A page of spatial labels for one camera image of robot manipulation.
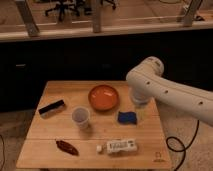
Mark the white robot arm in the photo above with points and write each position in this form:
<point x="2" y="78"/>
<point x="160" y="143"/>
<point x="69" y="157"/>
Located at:
<point x="146" y="81"/>

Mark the orange bowl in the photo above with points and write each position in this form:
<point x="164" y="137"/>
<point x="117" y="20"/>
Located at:
<point x="103" y="97"/>

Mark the blue sponge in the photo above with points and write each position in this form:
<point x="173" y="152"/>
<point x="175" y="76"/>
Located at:
<point x="127" y="118"/>

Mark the white plastic cup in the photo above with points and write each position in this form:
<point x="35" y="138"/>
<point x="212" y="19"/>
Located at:
<point x="80" y="116"/>

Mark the black and white eraser brush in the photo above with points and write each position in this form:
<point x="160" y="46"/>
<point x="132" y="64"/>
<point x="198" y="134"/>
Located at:
<point x="52" y="109"/>

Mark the white tube with label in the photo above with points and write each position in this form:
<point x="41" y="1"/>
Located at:
<point x="115" y="146"/>

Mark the black cabinet front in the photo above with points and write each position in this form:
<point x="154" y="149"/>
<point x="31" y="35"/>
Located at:
<point x="26" y="66"/>

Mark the black office chair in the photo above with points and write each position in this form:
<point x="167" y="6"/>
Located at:
<point x="63" y="5"/>

